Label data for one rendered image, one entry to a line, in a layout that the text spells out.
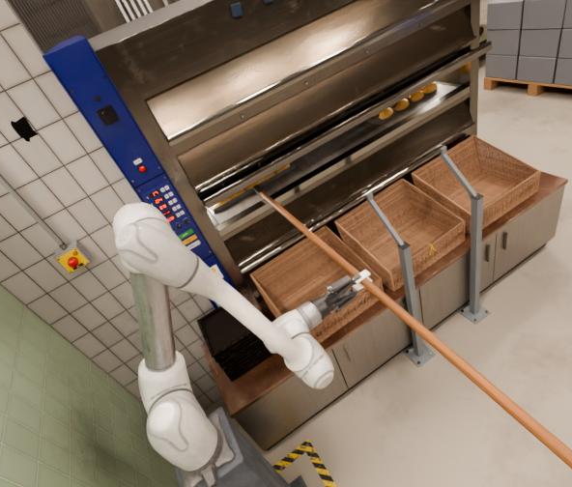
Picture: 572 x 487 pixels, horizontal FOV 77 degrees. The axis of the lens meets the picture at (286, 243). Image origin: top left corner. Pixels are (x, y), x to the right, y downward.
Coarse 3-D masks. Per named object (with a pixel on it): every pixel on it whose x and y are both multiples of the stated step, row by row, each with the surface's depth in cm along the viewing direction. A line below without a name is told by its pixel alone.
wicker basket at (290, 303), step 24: (336, 240) 214; (288, 264) 213; (312, 264) 220; (336, 264) 227; (360, 264) 201; (264, 288) 211; (288, 288) 217; (312, 288) 218; (360, 312) 194; (312, 336) 192
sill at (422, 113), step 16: (448, 96) 222; (416, 112) 219; (432, 112) 219; (400, 128) 213; (368, 144) 208; (336, 160) 205; (304, 176) 203; (320, 176) 202; (288, 192) 197; (256, 208) 194; (224, 224) 191; (240, 224) 192
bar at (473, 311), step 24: (408, 168) 179; (456, 168) 183; (384, 216) 174; (480, 216) 187; (288, 240) 165; (480, 240) 197; (408, 264) 176; (480, 264) 209; (408, 288) 187; (480, 312) 236
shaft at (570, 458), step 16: (320, 240) 152; (336, 256) 142; (352, 272) 133; (368, 288) 126; (416, 320) 110; (432, 336) 104; (448, 352) 99; (464, 368) 95; (480, 384) 91; (496, 400) 88; (512, 400) 87; (512, 416) 85; (528, 416) 83; (544, 432) 79; (560, 448) 76
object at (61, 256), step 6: (72, 246) 152; (78, 246) 154; (60, 252) 152; (66, 252) 151; (78, 252) 153; (84, 252) 157; (54, 258) 150; (60, 258) 150; (66, 258) 152; (78, 258) 154; (84, 258) 155; (90, 258) 159; (60, 264) 152; (66, 264) 153; (78, 264) 155; (84, 264) 156; (66, 270) 154; (72, 270) 155
